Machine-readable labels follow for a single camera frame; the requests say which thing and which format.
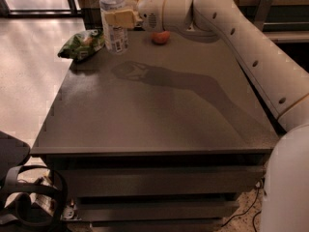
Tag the clear plastic water bottle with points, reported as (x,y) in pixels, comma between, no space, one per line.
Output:
(115,37)

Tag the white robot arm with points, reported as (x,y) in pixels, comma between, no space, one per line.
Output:
(280,81)

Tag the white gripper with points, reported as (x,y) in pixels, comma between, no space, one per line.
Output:
(151,12)

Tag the black office chair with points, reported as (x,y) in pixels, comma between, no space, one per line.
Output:
(17,214)

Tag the dark grey drawer cabinet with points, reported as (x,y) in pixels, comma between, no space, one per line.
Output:
(159,139)

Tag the red apple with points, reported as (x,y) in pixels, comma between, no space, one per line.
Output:
(160,38)

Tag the black window frame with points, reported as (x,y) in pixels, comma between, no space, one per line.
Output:
(36,8)

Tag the right grey metal bracket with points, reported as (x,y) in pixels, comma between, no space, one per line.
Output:
(262,11)

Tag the green rice chip bag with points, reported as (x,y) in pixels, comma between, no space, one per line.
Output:
(82,45)

